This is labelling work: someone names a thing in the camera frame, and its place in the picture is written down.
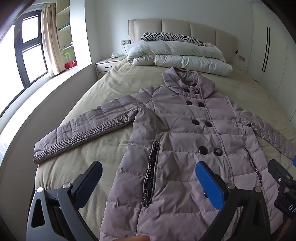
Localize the white nightstand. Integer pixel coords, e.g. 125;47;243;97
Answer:
95;58;126;79

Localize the white wardrobe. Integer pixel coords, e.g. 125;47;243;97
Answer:
251;2;296;98

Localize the zebra print pillow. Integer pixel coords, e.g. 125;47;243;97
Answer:
141;32;206;47

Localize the black framed window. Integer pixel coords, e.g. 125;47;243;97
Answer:
0;14;49;118

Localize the bed with beige sheet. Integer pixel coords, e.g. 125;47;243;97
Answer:
35;56;296;241

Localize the beige curtain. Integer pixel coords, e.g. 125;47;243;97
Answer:
42;3;65;77

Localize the white wall shelf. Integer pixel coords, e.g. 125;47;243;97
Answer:
56;0;78;70

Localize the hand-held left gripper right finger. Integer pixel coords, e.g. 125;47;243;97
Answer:
195;161;271;241

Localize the beige padded headboard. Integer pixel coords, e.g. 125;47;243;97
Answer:
128;19;238;64

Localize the white folded duvet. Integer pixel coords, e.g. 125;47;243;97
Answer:
127;41;233;76

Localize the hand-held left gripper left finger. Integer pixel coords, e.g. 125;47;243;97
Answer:
26;161;103;241

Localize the person's left hand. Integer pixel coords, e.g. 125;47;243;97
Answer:
122;235;150;241

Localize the mauve quilted puffer coat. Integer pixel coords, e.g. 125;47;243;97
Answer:
33;67;296;241

